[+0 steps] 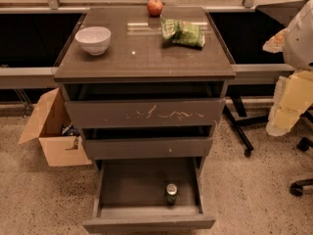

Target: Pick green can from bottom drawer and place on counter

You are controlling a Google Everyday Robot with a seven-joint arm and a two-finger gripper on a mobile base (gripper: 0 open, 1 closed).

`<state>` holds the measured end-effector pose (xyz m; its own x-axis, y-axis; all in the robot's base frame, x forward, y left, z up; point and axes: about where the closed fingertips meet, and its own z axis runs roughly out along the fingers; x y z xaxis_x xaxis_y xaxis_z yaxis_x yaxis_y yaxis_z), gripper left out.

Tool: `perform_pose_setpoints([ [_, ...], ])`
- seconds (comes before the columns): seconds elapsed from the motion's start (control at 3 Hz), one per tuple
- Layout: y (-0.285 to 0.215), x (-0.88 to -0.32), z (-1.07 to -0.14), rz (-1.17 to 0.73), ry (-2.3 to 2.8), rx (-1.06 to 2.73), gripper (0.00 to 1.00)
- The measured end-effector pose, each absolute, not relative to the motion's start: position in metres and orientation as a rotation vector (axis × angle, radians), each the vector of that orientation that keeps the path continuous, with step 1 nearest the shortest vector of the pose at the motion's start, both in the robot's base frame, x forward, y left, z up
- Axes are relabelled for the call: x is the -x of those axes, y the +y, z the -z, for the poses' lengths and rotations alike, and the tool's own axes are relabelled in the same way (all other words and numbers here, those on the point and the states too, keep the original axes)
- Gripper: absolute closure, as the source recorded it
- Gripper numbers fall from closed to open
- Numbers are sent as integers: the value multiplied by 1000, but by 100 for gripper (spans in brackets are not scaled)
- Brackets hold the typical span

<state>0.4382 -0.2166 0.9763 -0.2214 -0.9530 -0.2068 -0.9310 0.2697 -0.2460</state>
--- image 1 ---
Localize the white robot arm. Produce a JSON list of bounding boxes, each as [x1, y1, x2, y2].
[[262, 0, 313, 136]]

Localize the top grey drawer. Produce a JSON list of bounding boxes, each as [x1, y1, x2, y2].
[[64, 83, 227, 129]]

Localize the middle grey drawer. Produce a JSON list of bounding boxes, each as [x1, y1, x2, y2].
[[83, 126, 212, 160]]

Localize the green drink can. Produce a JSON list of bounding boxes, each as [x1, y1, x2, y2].
[[165, 183, 179, 205]]

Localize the grey metal window rail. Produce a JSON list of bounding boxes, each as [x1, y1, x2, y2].
[[0, 62, 293, 89]]

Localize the green chip bag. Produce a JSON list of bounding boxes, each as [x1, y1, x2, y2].
[[160, 17, 205, 48]]

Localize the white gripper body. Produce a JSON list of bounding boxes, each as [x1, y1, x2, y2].
[[278, 70, 313, 116]]

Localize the red apple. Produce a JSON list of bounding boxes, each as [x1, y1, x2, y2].
[[147, 0, 163, 17]]

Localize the open cardboard box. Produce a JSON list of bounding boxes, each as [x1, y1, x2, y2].
[[19, 88, 92, 166]]

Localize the white ceramic bowl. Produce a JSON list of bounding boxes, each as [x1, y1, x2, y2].
[[74, 26, 112, 56]]

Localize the bottom grey open drawer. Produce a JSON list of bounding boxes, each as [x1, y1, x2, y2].
[[83, 158, 215, 233]]

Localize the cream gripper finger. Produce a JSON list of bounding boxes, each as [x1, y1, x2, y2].
[[262, 28, 287, 54], [266, 107, 299, 136]]

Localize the black office chair base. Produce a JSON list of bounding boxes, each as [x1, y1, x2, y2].
[[289, 110, 313, 198]]

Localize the dark items inside box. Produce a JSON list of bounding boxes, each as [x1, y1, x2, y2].
[[61, 124, 79, 137]]

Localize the dark grey drawer cabinet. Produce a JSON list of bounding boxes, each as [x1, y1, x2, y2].
[[53, 5, 237, 168]]

